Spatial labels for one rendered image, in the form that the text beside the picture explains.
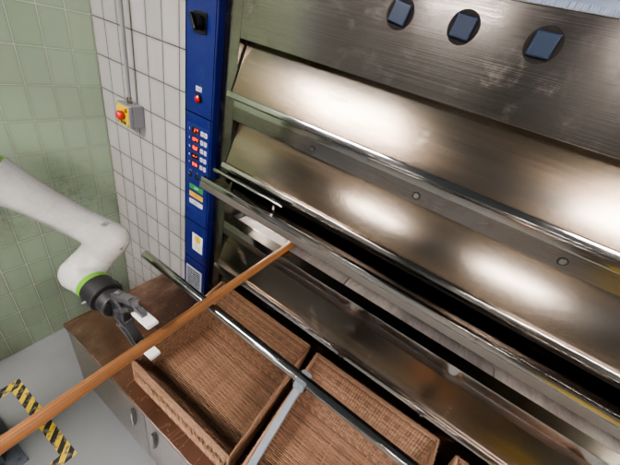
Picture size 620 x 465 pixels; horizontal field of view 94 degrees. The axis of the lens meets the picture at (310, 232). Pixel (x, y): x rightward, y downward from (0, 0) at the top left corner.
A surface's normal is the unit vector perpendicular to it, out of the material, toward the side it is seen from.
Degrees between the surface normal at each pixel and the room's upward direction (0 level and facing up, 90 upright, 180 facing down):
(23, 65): 90
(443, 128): 70
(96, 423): 0
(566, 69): 90
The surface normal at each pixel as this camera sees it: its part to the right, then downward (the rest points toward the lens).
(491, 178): -0.42, 0.06
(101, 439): 0.23, -0.81
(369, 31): -0.53, 0.36
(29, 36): 0.81, 0.47
